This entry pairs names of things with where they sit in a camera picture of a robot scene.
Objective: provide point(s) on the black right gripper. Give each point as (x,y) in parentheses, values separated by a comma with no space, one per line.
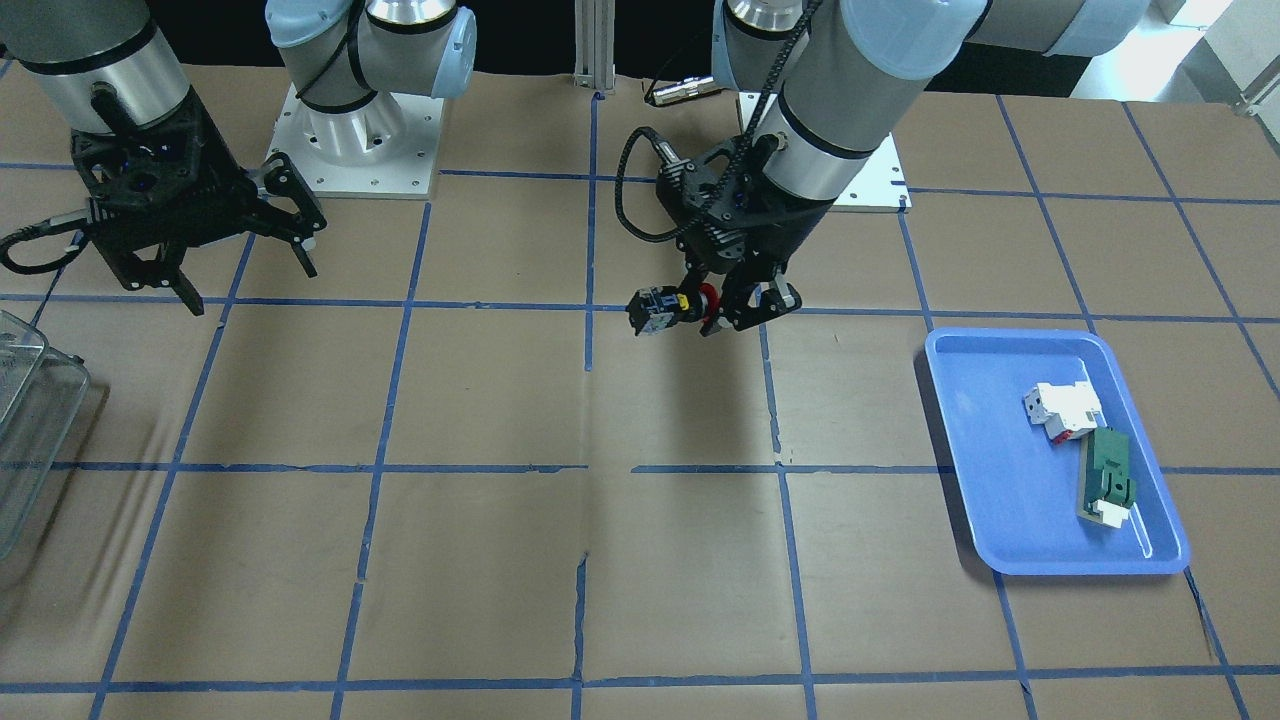
(222,163)

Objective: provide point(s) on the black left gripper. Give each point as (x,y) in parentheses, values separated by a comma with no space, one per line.
(793,232)

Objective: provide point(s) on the red emergency stop button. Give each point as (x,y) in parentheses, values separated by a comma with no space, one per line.
(655,309)

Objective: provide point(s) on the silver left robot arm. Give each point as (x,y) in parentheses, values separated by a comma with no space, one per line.
(831,79)

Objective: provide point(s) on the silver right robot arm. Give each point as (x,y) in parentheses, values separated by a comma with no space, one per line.
(340,56)

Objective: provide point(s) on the white circuit breaker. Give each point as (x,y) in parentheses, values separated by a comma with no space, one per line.
(1065,412)

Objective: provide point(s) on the blue plastic tray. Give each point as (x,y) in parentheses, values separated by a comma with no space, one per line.
(1019,491)

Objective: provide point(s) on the wire mesh shelf basket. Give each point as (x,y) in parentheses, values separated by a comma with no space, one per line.
(43,389)

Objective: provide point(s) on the aluminium frame post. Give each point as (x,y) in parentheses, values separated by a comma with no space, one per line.
(595,32)

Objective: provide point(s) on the green switch with white cap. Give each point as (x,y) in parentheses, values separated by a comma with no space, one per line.
(1106,492)

